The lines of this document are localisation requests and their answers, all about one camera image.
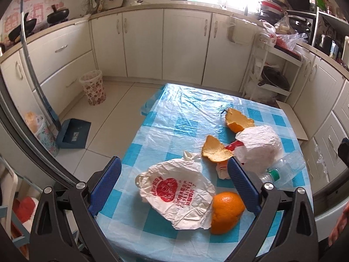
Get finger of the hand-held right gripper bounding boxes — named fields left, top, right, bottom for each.
left=338, top=138, right=349, bottom=167

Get white storage rack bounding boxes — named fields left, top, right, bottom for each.
left=242, top=32, right=304, bottom=102

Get orange peel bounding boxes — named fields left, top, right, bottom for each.
left=201, top=135, right=235, bottom=162
left=225, top=108, right=255, bottom=133

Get white kitchen base cabinets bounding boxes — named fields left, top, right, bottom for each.
left=89, top=5, right=263, bottom=87

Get clear plastic bag on handle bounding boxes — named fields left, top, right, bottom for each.
left=313, top=141, right=329, bottom=176

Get plastic bags with food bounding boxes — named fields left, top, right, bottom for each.
left=261, top=16, right=309, bottom=50

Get stack of pots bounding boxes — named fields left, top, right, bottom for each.
left=258, top=0, right=286, bottom=20

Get black wok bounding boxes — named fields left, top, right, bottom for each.
left=46, top=5, right=70, bottom=24

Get orange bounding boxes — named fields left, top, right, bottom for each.
left=210, top=192, right=246, bottom=235

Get small white stool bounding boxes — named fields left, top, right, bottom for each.
left=275, top=100, right=309, bottom=142

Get white cabinet with curved handles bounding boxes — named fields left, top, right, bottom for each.
left=292, top=45, right=349, bottom=198

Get floral waste basket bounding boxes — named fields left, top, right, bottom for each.
left=79, top=70, right=106, bottom=106

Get blue white checkered tablecloth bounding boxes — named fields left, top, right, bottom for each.
left=97, top=83, right=314, bottom=262

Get plain white plastic bag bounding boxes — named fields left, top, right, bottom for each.
left=234, top=125, right=282, bottom=174

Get floral bin with plastic bag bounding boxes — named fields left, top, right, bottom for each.
left=24, top=111, right=59, bottom=158

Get blue dustpan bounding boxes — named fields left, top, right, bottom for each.
left=56, top=119, right=92, bottom=150

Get dark lidded pan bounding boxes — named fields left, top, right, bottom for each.
left=257, top=65, right=290, bottom=90

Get red printed white plastic bag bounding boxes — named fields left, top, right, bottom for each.
left=135, top=151, right=216, bottom=230

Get red snack packet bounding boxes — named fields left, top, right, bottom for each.
left=225, top=140, right=244, bottom=152

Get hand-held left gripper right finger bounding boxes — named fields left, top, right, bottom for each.
left=227, top=158, right=319, bottom=262

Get clear plastic bottle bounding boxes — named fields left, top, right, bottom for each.
left=258, top=154, right=307, bottom=189

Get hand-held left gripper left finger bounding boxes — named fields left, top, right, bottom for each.
left=30, top=156, right=123, bottom=262

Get black frying pan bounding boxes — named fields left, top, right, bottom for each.
left=8, top=12, right=38, bottom=43

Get pink patterned wall sticker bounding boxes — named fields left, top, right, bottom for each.
left=0, top=0, right=66, bottom=43

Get long metal dustpan handle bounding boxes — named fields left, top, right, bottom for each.
left=20, top=0, right=62, bottom=131

